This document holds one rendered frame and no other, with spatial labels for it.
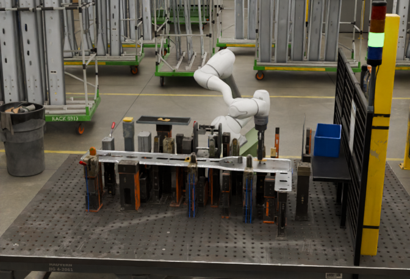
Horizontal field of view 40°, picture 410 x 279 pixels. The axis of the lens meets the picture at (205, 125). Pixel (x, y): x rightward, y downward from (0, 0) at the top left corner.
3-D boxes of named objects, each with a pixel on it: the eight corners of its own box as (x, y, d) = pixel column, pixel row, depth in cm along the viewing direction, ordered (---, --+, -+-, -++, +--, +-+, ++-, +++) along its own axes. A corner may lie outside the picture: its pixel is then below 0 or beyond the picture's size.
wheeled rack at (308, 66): (252, 80, 1031) (254, -19, 978) (254, 69, 1125) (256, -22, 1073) (360, 83, 1009) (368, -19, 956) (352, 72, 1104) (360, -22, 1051)
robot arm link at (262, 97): (260, 111, 359) (246, 115, 351) (261, 86, 355) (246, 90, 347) (273, 115, 351) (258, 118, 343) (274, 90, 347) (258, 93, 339)
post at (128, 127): (124, 180, 413) (121, 122, 400) (127, 176, 420) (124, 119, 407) (134, 181, 412) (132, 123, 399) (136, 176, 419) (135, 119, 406)
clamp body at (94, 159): (82, 213, 362) (79, 160, 351) (90, 203, 376) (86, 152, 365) (98, 214, 361) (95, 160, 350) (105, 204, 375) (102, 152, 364)
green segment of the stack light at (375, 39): (369, 46, 265) (370, 33, 264) (367, 44, 272) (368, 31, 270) (384, 46, 264) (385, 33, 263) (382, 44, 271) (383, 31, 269)
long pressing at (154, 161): (77, 162, 368) (77, 160, 367) (88, 150, 389) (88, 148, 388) (291, 174, 348) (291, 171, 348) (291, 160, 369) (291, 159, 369)
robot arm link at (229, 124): (222, 148, 444) (204, 128, 440) (237, 131, 449) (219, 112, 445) (230, 148, 429) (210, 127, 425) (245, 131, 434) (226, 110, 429)
